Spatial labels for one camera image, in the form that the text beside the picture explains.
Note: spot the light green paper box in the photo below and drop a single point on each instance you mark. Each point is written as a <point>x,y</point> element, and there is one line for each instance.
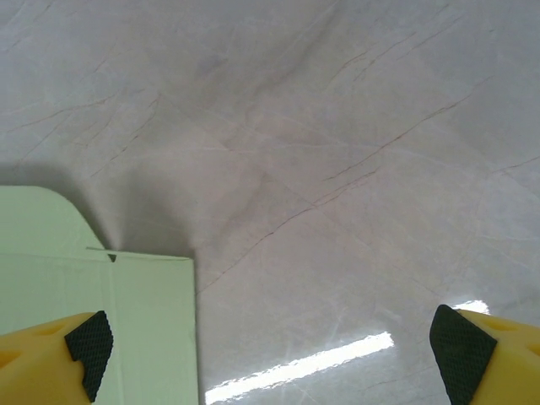
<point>147,316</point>

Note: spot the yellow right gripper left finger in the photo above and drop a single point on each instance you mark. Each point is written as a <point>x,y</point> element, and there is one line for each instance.
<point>34,371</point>

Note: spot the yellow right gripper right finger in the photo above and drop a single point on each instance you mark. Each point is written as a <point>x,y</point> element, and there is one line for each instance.
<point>506,371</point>

